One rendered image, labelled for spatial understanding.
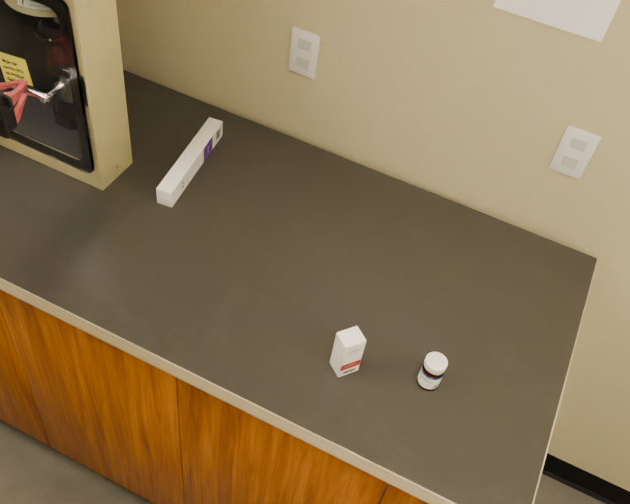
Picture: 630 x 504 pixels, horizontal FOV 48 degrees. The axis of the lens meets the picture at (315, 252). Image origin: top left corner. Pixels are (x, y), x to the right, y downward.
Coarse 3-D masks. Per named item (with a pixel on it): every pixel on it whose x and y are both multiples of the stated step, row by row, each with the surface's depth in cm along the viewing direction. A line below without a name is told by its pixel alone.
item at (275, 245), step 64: (192, 128) 172; (256, 128) 175; (0, 192) 150; (64, 192) 152; (128, 192) 155; (192, 192) 157; (256, 192) 159; (320, 192) 162; (384, 192) 164; (0, 256) 139; (64, 256) 141; (128, 256) 143; (192, 256) 144; (256, 256) 146; (320, 256) 148; (384, 256) 151; (448, 256) 153; (512, 256) 155; (576, 256) 157; (64, 320) 135; (128, 320) 132; (192, 320) 134; (256, 320) 136; (320, 320) 137; (384, 320) 139; (448, 320) 141; (512, 320) 143; (576, 320) 145; (192, 384) 129; (256, 384) 126; (320, 384) 128; (384, 384) 129; (448, 384) 131; (512, 384) 132; (320, 448) 123; (384, 448) 121; (448, 448) 122; (512, 448) 123
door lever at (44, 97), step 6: (60, 84) 134; (24, 90) 133; (30, 90) 132; (36, 90) 132; (54, 90) 133; (60, 90) 134; (36, 96) 132; (42, 96) 131; (48, 96) 132; (42, 102) 132
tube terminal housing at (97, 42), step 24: (72, 0) 121; (96, 0) 126; (72, 24) 125; (96, 24) 129; (96, 48) 132; (120, 48) 139; (96, 72) 135; (120, 72) 142; (96, 96) 138; (120, 96) 146; (96, 120) 141; (120, 120) 149; (0, 144) 160; (96, 144) 144; (120, 144) 153; (72, 168) 154; (96, 168) 150; (120, 168) 157
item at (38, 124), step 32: (0, 0) 127; (32, 0) 123; (0, 32) 133; (32, 32) 129; (64, 32) 125; (32, 64) 134; (64, 64) 130; (64, 96) 136; (32, 128) 148; (64, 128) 143; (64, 160) 150
